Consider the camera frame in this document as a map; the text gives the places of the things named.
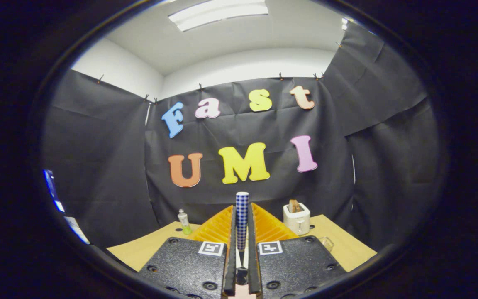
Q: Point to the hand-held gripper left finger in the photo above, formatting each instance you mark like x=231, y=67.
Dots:
x=185, y=265

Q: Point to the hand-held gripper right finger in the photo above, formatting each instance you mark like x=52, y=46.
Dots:
x=297, y=265

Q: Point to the cream toaster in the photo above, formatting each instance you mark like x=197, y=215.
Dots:
x=297, y=223

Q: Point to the clear bottle with green liquid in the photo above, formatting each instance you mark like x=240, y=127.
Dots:
x=184, y=222

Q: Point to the brown toast slice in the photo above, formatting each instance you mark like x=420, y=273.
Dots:
x=295, y=205

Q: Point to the white printed sheet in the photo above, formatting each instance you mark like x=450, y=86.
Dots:
x=77, y=230

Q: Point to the black backdrop cloth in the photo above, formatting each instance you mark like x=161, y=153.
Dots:
x=388, y=166

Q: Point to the blue glowing screen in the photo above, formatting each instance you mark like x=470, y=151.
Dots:
x=52, y=189

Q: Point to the ceiling light fixture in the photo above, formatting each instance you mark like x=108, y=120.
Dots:
x=218, y=13

